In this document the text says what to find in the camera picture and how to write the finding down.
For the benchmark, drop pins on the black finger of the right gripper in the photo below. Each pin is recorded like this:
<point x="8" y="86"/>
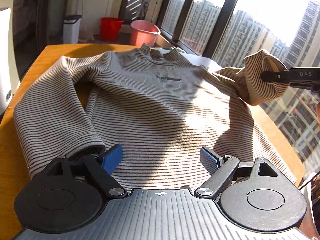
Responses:
<point x="268" y="76"/>

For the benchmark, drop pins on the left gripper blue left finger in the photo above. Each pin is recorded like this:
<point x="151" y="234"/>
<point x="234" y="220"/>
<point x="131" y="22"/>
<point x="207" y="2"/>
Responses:
<point x="100" y="168"/>

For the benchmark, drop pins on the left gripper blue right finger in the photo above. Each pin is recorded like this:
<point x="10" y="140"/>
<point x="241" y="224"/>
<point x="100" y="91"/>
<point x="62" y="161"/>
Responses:
<point x="221" y="170"/>

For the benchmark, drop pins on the beige brown striped sweater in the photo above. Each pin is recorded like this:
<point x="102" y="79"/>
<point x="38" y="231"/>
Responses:
<point x="160" y="108"/>

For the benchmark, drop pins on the green cloth on sill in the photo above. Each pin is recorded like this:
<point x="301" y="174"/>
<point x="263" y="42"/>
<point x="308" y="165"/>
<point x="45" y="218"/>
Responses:
<point x="171" y="48"/>

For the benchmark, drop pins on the white appliance at left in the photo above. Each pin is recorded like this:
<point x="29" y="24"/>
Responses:
<point x="5" y="84"/>

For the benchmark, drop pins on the pink plastic bucket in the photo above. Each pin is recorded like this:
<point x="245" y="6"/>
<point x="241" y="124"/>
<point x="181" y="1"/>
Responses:
<point x="143" y="32"/>

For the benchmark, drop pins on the red plastic bucket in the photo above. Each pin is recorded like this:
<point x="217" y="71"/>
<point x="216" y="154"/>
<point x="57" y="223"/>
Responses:
<point x="110" y="28"/>

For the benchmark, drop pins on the white trash bin black lid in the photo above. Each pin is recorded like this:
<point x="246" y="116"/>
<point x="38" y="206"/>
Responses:
<point x="71" y="26"/>

